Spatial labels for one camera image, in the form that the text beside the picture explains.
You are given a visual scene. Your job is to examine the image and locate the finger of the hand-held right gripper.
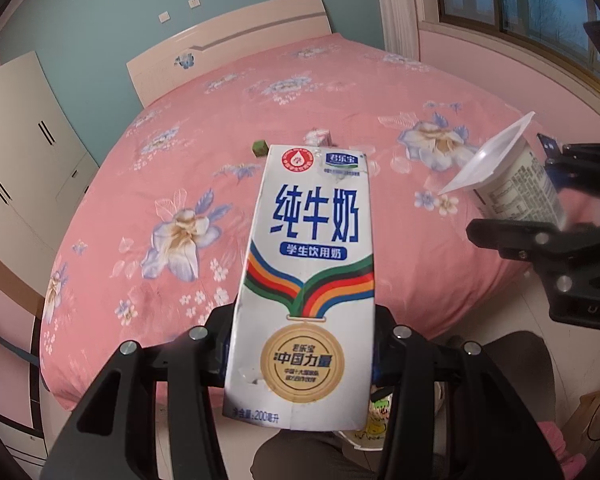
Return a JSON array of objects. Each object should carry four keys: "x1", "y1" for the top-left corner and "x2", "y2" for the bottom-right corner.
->
[
  {"x1": 545, "y1": 143, "x2": 600, "y2": 197},
  {"x1": 466, "y1": 217, "x2": 600, "y2": 267}
]

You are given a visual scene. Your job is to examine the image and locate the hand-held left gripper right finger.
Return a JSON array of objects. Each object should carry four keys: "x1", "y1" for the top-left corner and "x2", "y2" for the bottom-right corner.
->
[{"x1": 374, "y1": 305, "x2": 556, "y2": 480}]

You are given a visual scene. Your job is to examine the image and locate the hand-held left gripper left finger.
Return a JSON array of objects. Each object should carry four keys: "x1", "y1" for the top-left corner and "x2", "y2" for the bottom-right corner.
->
[{"x1": 40, "y1": 305, "x2": 237, "y2": 480}]

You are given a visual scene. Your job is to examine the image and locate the white yogurt cup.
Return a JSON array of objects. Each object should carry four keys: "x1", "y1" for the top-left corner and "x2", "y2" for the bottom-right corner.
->
[{"x1": 437, "y1": 111, "x2": 568, "y2": 228}]

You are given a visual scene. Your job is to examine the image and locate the white trash bin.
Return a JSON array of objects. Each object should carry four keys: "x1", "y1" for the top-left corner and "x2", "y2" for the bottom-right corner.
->
[{"x1": 337, "y1": 390, "x2": 396, "y2": 453}]

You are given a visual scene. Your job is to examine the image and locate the white blue milk carton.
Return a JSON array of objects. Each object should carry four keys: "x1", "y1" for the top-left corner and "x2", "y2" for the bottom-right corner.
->
[{"x1": 223, "y1": 142, "x2": 377, "y2": 433}]

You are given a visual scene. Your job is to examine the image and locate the person's right leg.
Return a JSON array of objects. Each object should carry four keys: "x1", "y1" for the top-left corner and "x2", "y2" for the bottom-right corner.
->
[{"x1": 480, "y1": 330, "x2": 556, "y2": 426}]

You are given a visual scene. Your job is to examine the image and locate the pink fuzzy slipper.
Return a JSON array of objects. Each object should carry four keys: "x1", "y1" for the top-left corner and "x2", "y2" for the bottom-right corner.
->
[{"x1": 535, "y1": 420, "x2": 588, "y2": 480}]

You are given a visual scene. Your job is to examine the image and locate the pink floral blanket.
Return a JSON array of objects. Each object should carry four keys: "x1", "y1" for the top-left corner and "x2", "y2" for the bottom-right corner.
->
[{"x1": 39, "y1": 32, "x2": 588, "y2": 411}]

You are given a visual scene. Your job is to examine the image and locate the cream wardrobe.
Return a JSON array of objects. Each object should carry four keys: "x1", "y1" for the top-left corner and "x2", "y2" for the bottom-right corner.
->
[{"x1": 0, "y1": 50, "x2": 101, "y2": 301}]

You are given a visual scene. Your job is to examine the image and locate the pink wooden bed headboard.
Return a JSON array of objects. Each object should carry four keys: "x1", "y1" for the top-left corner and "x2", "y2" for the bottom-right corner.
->
[{"x1": 126, "y1": 0, "x2": 337, "y2": 108}]

